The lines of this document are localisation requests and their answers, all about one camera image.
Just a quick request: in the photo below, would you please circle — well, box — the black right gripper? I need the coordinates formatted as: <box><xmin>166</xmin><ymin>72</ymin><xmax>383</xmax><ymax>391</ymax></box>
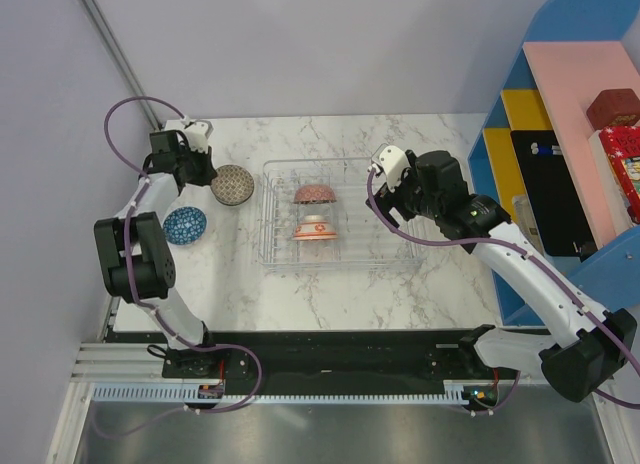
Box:
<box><xmin>366</xmin><ymin>158</ymin><xmax>442</xmax><ymax>233</ymax></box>

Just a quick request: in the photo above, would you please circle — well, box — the brown lattice pattern bowl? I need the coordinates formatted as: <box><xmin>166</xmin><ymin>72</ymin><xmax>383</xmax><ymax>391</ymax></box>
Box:
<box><xmin>210</xmin><ymin>164</ymin><xmax>255</xmax><ymax>207</ymax></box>

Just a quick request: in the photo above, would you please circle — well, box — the orange white floral bowl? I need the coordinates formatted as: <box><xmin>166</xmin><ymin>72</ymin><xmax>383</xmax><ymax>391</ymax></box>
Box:
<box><xmin>292</xmin><ymin>215</ymin><xmax>338</xmax><ymax>241</ymax></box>

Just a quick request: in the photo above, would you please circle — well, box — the red floral pattern bowl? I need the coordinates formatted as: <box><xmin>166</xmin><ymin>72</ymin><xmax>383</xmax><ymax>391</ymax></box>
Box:
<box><xmin>293</xmin><ymin>184</ymin><xmax>337</xmax><ymax>205</ymax></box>

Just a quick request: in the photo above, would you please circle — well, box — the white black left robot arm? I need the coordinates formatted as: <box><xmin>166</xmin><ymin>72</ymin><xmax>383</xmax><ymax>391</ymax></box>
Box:
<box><xmin>94</xmin><ymin>121</ymin><xmax>220</xmax><ymax>377</ymax></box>

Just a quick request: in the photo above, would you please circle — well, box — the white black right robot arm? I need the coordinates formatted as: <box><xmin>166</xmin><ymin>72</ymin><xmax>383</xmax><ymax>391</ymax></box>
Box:
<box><xmin>366</xmin><ymin>145</ymin><xmax>639</xmax><ymax>409</ymax></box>

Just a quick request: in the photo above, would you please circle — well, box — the blue triangle pattern bowl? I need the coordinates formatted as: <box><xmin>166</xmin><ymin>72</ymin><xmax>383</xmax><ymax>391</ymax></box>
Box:
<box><xmin>163</xmin><ymin>206</ymin><xmax>207</xmax><ymax>246</ymax></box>

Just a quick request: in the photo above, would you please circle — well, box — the black board with markers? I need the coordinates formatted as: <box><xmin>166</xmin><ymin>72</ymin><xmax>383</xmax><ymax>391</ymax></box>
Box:
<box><xmin>510</xmin><ymin>130</ymin><xmax>594</xmax><ymax>257</ymax></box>

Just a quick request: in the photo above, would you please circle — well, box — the red christmas tin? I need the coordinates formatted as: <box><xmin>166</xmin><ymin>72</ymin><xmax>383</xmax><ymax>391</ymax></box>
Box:
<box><xmin>598</xmin><ymin>126</ymin><xmax>639</xmax><ymax>220</ymax></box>

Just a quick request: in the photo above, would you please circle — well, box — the dark red box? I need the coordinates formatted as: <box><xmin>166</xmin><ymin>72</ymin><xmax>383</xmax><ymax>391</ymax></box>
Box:
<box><xmin>586</xmin><ymin>88</ymin><xmax>640</xmax><ymax>130</ymax></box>

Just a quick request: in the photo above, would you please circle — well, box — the blue toy shelf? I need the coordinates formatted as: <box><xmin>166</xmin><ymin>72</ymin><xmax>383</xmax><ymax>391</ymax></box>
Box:
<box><xmin>468</xmin><ymin>0</ymin><xmax>639</xmax><ymax>310</ymax></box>

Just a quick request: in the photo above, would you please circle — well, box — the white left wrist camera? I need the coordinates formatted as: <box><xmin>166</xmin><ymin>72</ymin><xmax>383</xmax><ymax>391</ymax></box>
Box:
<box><xmin>182</xmin><ymin>120</ymin><xmax>213</xmax><ymax>154</ymax></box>

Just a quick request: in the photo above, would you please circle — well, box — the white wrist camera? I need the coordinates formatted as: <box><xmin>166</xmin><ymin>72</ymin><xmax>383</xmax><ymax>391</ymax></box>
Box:
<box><xmin>368</xmin><ymin>144</ymin><xmax>410</xmax><ymax>192</ymax></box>
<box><xmin>182</xmin><ymin>120</ymin><xmax>213</xmax><ymax>154</ymax></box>

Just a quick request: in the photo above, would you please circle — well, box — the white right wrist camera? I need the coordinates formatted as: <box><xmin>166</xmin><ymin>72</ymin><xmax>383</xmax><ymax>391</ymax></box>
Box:
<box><xmin>368</xmin><ymin>144</ymin><xmax>410</xmax><ymax>192</ymax></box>

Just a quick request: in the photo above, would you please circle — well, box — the clear wire dish rack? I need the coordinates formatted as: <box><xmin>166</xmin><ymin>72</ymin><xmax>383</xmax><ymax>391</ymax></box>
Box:
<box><xmin>259</xmin><ymin>157</ymin><xmax>423</xmax><ymax>272</ymax></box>

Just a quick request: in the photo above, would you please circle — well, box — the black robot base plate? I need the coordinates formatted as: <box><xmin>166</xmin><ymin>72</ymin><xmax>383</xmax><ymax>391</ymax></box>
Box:
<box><xmin>161</xmin><ymin>327</ymin><xmax>551</xmax><ymax>391</ymax></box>

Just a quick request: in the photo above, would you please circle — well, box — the aluminium corner post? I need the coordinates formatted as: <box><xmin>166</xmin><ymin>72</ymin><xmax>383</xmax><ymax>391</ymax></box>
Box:
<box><xmin>69</xmin><ymin>0</ymin><xmax>164</xmax><ymax>135</ymax></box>

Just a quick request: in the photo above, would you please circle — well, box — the white slotted cable duct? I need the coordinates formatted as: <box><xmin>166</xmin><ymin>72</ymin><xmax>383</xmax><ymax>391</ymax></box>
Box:
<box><xmin>91</xmin><ymin>381</ymin><xmax>492</xmax><ymax>405</ymax></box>

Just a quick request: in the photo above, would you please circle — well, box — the aluminium rail frame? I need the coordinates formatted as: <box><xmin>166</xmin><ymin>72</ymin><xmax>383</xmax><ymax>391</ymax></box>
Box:
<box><xmin>45</xmin><ymin>343</ymin><xmax>639</xmax><ymax>463</ymax></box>

